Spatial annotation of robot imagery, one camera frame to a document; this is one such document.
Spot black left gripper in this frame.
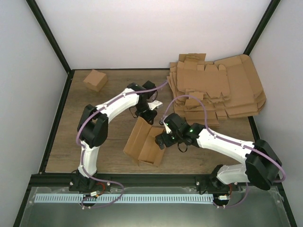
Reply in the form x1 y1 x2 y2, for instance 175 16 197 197
134 101 157 124

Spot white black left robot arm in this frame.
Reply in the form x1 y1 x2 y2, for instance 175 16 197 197
74 80 160 191

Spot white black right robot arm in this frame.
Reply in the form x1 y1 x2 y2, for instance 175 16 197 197
155 113 282 191

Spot folded small cardboard box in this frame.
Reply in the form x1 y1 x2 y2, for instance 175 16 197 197
83 70 108 92

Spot stack of flat cardboard boxes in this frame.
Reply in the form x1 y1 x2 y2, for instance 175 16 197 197
167 53 266 126

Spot grey metal front plate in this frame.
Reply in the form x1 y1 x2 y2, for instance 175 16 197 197
16 187 291 227

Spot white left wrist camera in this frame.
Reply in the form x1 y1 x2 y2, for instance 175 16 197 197
148 100 163 110

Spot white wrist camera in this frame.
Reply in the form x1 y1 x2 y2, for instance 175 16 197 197
148 100 163 110
159 120 171 134

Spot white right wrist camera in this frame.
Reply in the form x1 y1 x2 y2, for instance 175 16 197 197
159 120 171 134

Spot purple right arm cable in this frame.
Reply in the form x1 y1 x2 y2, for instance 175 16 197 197
162 95 285 209

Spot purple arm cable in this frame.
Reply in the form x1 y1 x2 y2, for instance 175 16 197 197
162 95 285 209
75 79 169 210

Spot light blue slotted cable duct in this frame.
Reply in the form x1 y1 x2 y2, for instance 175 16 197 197
34 193 214 204

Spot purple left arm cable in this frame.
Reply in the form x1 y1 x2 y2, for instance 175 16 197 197
75 79 169 210

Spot black aluminium frame rail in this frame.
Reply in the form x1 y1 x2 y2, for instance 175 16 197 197
30 173 280 190

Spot black left frame post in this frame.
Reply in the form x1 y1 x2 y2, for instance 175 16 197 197
26 0 71 74

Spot black frame post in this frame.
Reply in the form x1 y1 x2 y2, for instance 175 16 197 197
26 0 71 74
243 0 281 55

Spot black right frame post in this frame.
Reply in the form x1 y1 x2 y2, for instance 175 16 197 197
243 0 281 55

